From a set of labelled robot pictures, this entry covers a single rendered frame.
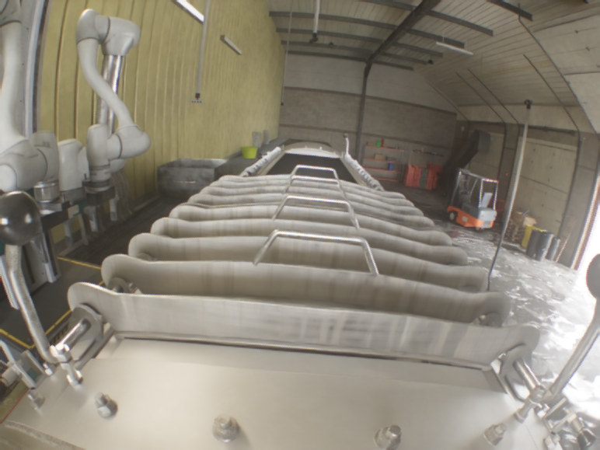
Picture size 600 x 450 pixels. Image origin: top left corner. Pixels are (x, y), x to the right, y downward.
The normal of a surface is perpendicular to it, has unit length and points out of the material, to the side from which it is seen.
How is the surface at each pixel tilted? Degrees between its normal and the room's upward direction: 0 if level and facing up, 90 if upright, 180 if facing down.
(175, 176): 89
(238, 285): 90
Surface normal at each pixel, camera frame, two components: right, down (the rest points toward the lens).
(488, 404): 0.41, -0.85
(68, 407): -0.26, -0.91
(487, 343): -0.04, 0.33
